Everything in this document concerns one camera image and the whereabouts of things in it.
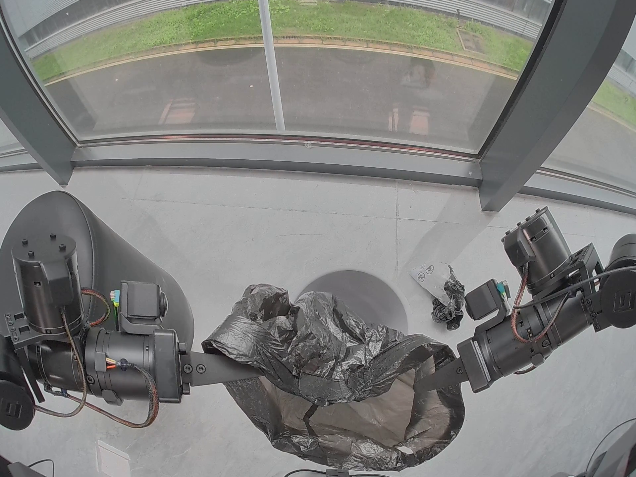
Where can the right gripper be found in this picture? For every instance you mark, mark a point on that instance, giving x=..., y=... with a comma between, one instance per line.
x=502, y=348

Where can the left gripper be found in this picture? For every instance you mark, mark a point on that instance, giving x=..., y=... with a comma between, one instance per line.
x=131, y=363

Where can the black plastic bag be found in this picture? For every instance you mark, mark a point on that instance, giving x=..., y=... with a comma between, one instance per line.
x=328, y=346

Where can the white trash bin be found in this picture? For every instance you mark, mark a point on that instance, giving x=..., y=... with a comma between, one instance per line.
x=357, y=291

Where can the crumpled black plastic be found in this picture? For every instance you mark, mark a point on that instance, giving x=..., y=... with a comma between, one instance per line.
x=451, y=298

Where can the clear printed wrapper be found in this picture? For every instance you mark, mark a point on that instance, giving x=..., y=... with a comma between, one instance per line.
x=425, y=276

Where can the dark grey round chair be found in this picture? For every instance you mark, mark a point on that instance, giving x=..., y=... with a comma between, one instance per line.
x=126, y=251

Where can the window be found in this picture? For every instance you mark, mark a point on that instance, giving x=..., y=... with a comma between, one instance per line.
x=526, y=117

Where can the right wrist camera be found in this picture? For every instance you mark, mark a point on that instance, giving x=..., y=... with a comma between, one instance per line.
x=484, y=303

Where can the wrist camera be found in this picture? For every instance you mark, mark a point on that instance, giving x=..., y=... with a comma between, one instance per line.
x=141, y=303
x=484, y=303

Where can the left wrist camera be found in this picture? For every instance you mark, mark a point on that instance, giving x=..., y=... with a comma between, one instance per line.
x=141, y=303

